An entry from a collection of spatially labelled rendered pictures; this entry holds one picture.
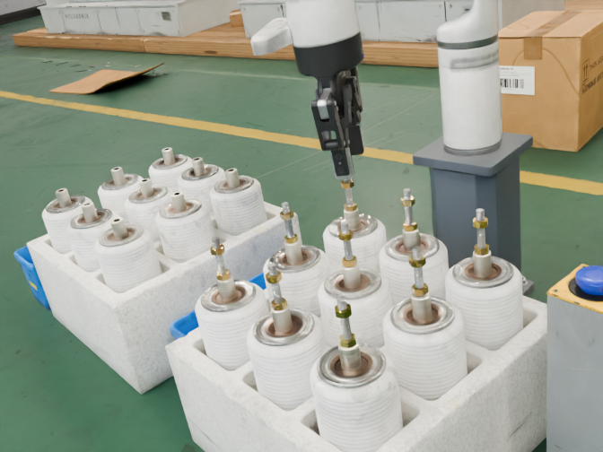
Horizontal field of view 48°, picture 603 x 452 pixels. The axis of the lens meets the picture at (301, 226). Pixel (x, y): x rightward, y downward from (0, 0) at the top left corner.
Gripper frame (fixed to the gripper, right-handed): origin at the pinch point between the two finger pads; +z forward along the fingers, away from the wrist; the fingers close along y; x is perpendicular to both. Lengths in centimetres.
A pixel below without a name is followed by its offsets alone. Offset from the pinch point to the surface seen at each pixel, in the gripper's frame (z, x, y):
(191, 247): 22.2, 36.3, 19.9
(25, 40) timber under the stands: 32, 323, 364
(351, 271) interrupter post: 15.4, 2.3, -1.3
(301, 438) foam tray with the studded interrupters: 24.4, 5.8, -21.3
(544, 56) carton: 23, -26, 108
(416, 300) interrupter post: 15.5, -6.8, -8.1
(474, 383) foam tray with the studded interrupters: 25.6, -12.4, -10.6
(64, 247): 22, 65, 23
